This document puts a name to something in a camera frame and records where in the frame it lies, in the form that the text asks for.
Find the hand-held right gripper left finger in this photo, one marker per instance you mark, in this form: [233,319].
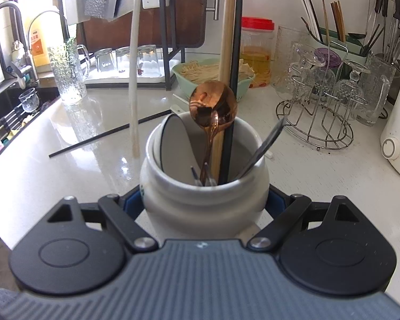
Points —
[131,203]

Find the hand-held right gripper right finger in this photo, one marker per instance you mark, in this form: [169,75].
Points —
[276,201]

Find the white ceramic mug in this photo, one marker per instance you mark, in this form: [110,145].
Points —
[200,206]

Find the black chopstick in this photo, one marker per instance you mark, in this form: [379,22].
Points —
[103,137]
[239,40]

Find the white ceramic spoon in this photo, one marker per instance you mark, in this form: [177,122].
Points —
[176,146]

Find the copper spoon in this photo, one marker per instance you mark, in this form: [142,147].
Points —
[213,101]

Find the white chopstick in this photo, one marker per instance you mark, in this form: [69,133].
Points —
[133,73]

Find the wooden chopstick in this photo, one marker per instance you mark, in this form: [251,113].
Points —
[226,40]

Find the hanging kitchen utensils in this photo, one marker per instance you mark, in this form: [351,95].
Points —
[396,23]

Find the clear glass pitcher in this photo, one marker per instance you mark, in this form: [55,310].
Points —
[285,66]

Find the crystal stem glass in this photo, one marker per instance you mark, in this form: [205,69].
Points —
[308,70]
[350,86]

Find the green plastic basket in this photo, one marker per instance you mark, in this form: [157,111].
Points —
[180,76]

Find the white drip tray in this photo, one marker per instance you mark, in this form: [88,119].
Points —
[166,71]

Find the upturned drinking glass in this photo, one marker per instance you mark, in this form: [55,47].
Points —
[150,61]
[105,61]
[123,61]

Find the tall textured glass mug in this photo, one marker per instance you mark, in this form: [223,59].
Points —
[68,73]

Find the crystal wine glass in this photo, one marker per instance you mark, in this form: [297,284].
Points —
[28,100]

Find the large clear glass mug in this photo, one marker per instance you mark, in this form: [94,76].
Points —
[375,93]

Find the red lid plastic jar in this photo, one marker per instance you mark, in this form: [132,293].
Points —
[256,56]

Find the dried noodles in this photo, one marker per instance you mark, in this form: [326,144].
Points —
[200,71]

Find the sink drain rack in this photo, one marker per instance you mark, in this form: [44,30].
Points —
[8,120]

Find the purple bowl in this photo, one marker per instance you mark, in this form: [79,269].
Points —
[328,58]

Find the black sink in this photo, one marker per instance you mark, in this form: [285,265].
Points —
[6,113]

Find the green utensil holder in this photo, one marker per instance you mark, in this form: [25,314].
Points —
[356,56]

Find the yellow detergent jug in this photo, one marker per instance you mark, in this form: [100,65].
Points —
[41,46]

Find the slim steel faucet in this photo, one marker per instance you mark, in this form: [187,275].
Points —
[63,26]

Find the bundle of chopsticks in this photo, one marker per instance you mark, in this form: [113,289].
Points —
[336,20]

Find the brown wooden cutting board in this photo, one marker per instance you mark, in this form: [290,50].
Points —
[183,13]

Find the tall steel faucet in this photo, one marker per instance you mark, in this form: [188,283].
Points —
[18,23]

